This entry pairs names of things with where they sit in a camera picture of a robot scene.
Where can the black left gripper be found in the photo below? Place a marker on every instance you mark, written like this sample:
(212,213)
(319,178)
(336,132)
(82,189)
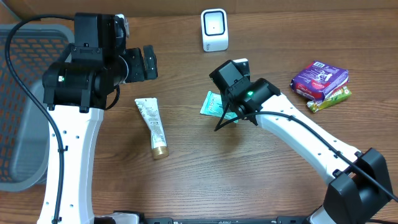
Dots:
(138,74)

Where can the white tube gold cap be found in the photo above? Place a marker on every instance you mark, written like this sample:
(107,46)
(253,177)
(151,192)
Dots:
(149,110)

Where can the teal wipes packet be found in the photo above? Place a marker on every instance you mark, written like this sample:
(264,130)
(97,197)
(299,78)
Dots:
(212,105)

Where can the red purple pad package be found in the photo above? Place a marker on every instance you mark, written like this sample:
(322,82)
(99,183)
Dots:
(318,80)

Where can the green yellow juice carton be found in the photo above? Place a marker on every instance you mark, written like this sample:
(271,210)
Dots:
(336,97)

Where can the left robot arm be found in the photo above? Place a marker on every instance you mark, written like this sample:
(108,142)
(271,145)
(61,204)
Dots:
(76,88)

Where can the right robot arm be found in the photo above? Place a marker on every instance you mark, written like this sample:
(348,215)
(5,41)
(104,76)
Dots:
(358,183)

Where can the white barcode scanner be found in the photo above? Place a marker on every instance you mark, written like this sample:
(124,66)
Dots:
(214,29)

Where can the grey plastic mesh basket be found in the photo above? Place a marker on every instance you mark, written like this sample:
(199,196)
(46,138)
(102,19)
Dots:
(24,129)

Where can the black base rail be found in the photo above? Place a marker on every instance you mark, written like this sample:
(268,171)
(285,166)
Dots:
(248,221)

